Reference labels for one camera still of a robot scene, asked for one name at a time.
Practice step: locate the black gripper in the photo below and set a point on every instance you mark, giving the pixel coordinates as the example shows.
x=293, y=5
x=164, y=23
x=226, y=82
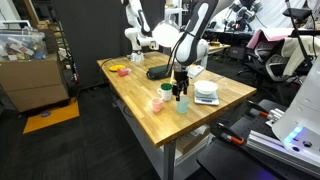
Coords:
x=181, y=80

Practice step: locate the translucent teal plastic cup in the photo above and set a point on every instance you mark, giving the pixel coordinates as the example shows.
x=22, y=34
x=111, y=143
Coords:
x=182, y=104

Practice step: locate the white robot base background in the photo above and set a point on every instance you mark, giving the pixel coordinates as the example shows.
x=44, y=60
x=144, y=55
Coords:
x=139, y=33

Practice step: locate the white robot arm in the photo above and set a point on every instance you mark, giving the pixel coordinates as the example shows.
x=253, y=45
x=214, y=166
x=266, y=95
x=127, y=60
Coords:
x=190, y=47

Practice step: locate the white cup with green rim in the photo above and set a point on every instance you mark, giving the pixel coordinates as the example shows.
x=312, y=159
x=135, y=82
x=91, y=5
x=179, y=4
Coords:
x=165, y=91

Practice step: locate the white bowl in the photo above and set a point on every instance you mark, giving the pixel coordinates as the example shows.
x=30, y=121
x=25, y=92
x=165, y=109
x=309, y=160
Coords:
x=205, y=87

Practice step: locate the pink plastic cup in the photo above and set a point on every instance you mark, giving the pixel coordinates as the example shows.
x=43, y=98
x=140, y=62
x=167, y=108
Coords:
x=157, y=104

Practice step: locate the clear plastic cup upturned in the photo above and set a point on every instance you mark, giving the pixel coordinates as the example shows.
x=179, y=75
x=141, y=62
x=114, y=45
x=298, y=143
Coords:
x=137, y=57

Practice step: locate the pink cup lying down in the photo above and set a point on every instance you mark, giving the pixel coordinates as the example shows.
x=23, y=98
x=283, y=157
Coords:
x=123, y=71

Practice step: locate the dark green zippered case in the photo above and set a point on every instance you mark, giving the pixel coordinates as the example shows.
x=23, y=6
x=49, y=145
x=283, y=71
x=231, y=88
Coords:
x=161, y=72

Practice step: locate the white kitchen scale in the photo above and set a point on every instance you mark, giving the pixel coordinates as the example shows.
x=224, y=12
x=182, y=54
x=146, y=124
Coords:
x=205, y=99

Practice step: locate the cardboard box under table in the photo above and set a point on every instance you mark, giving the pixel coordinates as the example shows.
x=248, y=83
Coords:
x=190, y=143

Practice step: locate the wooden desk lamp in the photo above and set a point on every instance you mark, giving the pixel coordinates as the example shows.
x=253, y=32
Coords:
x=167, y=34

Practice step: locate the black orange clamp near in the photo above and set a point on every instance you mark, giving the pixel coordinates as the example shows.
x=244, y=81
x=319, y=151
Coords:
x=227, y=134

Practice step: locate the black orange clamp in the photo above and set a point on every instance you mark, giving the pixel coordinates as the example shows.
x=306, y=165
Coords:
x=260, y=109
x=227, y=134

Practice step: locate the black orange clamp far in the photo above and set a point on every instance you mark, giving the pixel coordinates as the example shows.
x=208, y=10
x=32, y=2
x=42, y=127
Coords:
x=260, y=109

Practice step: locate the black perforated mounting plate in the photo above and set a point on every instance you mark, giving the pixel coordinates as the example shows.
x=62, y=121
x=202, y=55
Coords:
x=225, y=160

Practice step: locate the grey office chair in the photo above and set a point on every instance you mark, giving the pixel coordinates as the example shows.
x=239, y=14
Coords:
x=278, y=54

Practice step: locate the cardboard box with bin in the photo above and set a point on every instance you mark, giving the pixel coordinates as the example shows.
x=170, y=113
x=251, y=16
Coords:
x=30, y=69

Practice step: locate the aluminium extrusion rail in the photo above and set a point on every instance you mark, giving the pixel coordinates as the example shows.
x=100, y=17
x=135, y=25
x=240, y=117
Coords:
x=280, y=151

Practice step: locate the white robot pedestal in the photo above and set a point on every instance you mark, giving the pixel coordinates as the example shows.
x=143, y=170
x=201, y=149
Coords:
x=304, y=110

